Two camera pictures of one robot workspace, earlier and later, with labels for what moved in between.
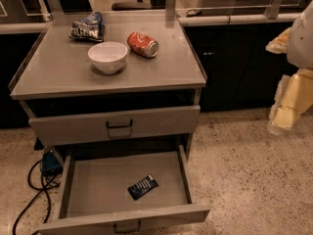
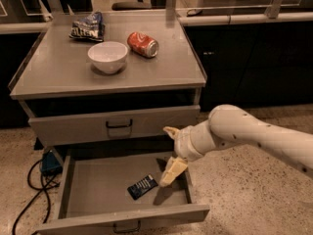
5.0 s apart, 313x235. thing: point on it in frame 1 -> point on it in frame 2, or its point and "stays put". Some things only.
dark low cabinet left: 15,48 stays put
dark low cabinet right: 242,74 stays put
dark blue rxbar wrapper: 142,187 stays put
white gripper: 302,39 -> 183,143
